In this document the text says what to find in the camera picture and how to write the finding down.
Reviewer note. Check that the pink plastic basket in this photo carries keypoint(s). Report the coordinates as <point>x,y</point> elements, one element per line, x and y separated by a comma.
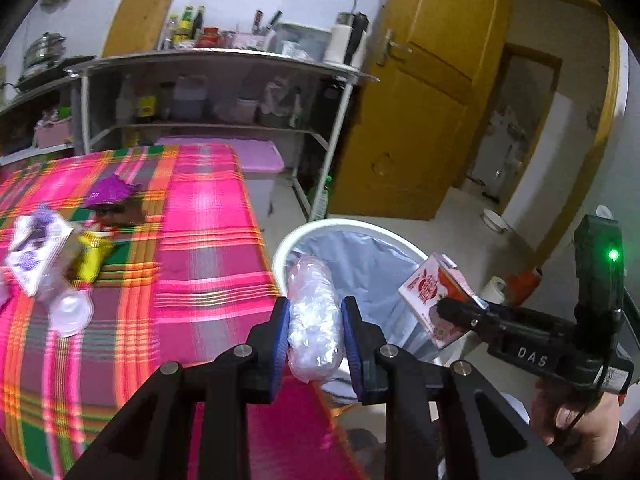
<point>52,135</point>

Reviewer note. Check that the pink plaid tablecloth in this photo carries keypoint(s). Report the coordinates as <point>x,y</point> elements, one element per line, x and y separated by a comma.
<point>200,260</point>

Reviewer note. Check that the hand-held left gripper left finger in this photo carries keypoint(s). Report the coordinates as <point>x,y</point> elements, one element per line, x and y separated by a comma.
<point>281,341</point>

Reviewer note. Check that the translucent plastic jug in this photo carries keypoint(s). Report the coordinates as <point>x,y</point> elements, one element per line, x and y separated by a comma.
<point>190,100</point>

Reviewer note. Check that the person's right hand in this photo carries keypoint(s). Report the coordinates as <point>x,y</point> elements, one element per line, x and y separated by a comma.
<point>590,430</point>

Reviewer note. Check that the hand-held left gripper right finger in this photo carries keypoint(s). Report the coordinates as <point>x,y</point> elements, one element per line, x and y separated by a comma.
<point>350,341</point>

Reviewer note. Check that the white and purple carton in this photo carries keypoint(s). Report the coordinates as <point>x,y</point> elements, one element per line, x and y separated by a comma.
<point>35,255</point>

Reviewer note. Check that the white bin with grey liner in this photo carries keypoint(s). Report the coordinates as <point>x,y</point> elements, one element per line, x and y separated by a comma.
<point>360,260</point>

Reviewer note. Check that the yellow snack packet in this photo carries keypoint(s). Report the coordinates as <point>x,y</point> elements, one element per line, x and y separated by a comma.
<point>92,255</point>

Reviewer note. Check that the small pink tub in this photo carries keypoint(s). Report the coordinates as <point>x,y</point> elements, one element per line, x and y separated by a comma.
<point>247,110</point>

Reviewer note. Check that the steel steamer pot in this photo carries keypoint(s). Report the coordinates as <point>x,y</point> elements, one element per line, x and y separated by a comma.
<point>45,50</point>

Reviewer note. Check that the red jar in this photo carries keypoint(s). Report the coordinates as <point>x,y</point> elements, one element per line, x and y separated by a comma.
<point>210,36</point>

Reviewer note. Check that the dark brown wrapper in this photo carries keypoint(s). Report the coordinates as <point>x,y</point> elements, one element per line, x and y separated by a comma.
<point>135,212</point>

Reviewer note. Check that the yellow wooden door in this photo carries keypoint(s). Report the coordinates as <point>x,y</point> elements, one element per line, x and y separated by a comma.
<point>425,110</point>

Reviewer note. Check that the yellow label oil bottle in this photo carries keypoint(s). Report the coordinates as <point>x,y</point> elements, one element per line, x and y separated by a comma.
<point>145,107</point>

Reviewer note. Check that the black induction cooker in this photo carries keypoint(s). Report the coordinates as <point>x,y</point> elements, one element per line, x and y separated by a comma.
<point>55,70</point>

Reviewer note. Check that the white bowl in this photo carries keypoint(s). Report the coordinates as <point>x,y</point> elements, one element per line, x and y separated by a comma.
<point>494,221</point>

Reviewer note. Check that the red and white carton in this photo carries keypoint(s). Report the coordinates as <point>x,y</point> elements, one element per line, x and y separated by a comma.
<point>425,290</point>

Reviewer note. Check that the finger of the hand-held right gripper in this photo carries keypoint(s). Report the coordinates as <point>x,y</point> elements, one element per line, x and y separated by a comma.
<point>462,316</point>

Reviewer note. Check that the crushed clear plastic bottle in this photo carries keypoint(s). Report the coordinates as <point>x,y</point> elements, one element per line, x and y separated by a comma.
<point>312,320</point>

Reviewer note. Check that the clear glass bottle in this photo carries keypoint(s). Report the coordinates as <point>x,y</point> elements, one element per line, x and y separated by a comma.
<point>172,35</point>

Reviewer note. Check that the white metal shelf unit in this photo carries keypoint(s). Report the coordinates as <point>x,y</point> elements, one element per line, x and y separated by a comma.
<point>225,56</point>

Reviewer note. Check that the green plastic bottle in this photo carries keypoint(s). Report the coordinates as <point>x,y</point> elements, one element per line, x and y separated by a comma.
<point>321,200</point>

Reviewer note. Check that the wooden cutting board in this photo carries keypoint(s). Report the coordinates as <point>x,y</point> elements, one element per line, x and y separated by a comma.
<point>140,20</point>

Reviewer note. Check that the black thermos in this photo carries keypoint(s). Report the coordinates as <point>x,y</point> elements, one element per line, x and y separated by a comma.
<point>331,107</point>

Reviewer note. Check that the clear plastic cup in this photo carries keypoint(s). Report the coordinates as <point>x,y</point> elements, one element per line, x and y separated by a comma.
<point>72,312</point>

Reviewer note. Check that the clear plastic container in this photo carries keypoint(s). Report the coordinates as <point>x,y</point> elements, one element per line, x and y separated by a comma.
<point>300,42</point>

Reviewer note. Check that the storage box with pink lid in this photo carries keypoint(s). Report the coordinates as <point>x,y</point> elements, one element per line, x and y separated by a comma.
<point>250,152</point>

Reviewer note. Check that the purple snack bag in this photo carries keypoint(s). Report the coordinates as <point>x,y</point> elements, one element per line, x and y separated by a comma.
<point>110,190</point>

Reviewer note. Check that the yellow door frame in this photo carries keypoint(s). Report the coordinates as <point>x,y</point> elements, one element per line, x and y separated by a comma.
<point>600,135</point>

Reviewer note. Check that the dark sauce bottle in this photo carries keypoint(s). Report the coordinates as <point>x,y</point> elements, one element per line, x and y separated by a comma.
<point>199,22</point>

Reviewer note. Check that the crumpled plastic bags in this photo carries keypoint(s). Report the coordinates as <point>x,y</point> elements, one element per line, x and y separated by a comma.
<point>280,97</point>

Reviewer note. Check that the pink knife holder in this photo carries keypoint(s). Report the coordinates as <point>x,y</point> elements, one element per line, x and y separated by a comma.
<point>255,37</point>

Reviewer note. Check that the green sauce bottle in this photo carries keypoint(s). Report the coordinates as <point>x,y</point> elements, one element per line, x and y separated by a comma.
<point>186,25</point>

